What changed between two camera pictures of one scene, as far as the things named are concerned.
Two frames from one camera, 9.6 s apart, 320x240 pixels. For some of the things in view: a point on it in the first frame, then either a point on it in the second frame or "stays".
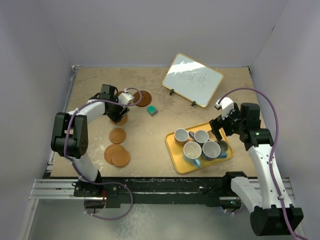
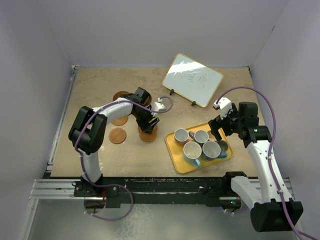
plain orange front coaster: [120, 158] -> [147, 137]
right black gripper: [219, 123] stays
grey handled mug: [200, 136] stays
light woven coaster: [123, 120] stays
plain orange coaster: [117, 135] stays
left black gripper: [117, 117] -> [145, 126]
